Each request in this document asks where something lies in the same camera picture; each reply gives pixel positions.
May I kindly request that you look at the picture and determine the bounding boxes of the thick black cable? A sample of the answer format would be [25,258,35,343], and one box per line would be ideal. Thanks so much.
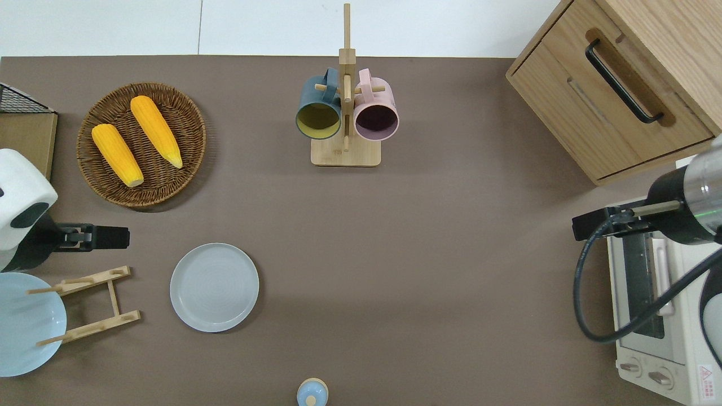
[573,217,722,344]

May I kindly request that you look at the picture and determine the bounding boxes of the light blue round canister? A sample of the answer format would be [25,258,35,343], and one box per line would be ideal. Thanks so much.
[297,378,329,406]

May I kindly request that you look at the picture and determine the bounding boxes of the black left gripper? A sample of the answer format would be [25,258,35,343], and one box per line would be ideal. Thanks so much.
[54,223,131,253]

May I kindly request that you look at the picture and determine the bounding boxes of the black cabinet handle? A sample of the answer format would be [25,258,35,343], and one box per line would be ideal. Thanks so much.
[585,38,665,124]

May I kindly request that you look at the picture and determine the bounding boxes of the light blue plate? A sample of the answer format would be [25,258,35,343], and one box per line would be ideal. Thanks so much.
[0,272,68,377]

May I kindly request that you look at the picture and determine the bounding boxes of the dark blue mug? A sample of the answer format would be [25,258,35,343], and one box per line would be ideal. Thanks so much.
[296,68,343,140]

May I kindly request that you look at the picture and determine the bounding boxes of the wooden mug tree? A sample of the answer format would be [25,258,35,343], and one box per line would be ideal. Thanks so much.
[311,3,387,167]

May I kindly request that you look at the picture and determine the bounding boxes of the white toaster oven handle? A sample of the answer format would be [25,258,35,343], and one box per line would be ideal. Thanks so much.
[652,237,676,317]

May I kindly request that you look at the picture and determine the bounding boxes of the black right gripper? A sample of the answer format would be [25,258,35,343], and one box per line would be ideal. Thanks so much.
[572,205,650,242]

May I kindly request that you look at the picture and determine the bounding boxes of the brown cardboard box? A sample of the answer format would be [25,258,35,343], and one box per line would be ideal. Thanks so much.
[0,112,59,181]

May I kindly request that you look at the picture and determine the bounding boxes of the brown table mat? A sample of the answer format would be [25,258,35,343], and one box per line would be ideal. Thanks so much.
[0,55,686,406]

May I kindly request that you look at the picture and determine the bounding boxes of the wooden cabinet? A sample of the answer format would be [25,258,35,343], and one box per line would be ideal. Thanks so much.
[506,0,722,187]

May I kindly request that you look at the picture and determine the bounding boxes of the yellow corn cob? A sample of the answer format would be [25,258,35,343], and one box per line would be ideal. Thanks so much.
[91,123,144,188]
[130,95,184,169]

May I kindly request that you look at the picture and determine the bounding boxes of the black wire basket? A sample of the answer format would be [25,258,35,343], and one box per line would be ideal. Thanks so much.
[0,83,55,114]

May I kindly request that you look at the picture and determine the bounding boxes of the brown wicker basket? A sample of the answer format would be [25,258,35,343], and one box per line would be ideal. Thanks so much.
[76,82,207,208]

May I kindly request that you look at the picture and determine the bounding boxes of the gray round plate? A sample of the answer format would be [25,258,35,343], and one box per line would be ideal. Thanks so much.
[170,242,261,333]

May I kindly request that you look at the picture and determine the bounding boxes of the pink mug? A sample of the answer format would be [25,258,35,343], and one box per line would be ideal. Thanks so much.
[354,68,400,142]

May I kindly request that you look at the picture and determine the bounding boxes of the white toaster oven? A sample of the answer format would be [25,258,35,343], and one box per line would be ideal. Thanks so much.
[605,158,722,406]

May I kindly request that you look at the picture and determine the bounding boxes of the wooden plate rack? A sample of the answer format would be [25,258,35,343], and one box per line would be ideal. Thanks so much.
[27,266,142,347]

